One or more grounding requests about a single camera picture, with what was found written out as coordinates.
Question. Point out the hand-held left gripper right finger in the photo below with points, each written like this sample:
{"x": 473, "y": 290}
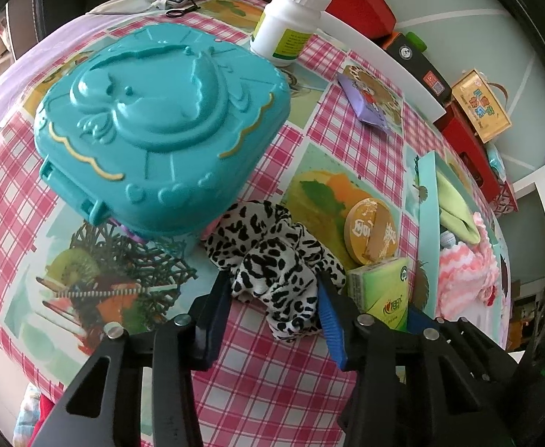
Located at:
{"x": 335, "y": 330}

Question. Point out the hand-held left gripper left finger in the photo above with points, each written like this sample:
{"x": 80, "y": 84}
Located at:
{"x": 216, "y": 326}

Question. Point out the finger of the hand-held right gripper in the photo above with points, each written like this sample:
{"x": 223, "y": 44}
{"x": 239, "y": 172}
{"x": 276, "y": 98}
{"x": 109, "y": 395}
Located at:
{"x": 414, "y": 321}

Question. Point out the pink ruffled cloth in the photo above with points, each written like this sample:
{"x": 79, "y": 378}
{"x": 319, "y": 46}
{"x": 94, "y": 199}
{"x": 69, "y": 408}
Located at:
{"x": 463, "y": 270}

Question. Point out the leopard print cloth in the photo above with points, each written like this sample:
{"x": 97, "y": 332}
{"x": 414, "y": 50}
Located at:
{"x": 272, "y": 265}

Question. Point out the green tissue pack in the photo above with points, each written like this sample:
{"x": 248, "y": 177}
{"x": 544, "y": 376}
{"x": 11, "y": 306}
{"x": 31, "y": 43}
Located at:
{"x": 384, "y": 288}

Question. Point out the round yellow tin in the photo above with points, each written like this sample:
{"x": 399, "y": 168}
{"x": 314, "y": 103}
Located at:
{"x": 370, "y": 233}

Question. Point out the light green cloth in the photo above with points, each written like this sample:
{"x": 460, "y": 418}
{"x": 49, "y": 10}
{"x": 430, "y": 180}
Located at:
{"x": 454, "y": 205}

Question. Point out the red patterned box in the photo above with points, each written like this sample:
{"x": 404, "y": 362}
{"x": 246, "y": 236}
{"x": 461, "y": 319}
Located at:
{"x": 503, "y": 198}

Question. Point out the blue wet wipes pack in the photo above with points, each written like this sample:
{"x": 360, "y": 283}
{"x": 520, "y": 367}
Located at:
{"x": 496, "y": 163}

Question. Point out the red gift box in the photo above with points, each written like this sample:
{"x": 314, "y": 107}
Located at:
{"x": 463, "y": 137}

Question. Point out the teal plastic case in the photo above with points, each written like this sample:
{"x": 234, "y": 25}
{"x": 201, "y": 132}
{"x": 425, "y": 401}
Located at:
{"x": 160, "y": 125}

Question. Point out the purple snack packet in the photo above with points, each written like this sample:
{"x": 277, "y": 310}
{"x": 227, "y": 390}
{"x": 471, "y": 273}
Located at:
{"x": 374, "y": 102}

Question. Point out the black box with orange label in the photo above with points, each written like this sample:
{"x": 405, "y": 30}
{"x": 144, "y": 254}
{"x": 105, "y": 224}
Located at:
{"x": 416, "y": 63}

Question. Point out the white bottle with green label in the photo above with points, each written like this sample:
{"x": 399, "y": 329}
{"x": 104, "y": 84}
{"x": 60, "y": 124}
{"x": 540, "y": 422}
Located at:
{"x": 286, "y": 23}

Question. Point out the small black scissors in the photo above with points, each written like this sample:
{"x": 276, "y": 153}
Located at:
{"x": 181, "y": 10}

